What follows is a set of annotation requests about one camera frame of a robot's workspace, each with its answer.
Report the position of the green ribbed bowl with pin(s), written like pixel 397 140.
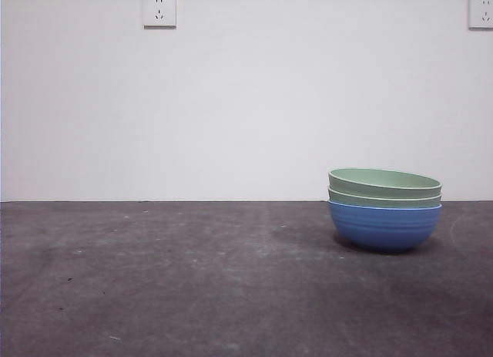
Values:
pixel 385 179
pixel 369 199

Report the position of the blue ribbed bowl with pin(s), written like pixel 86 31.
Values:
pixel 385 230

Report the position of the white wall socket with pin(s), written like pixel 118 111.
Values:
pixel 159 10
pixel 482 12

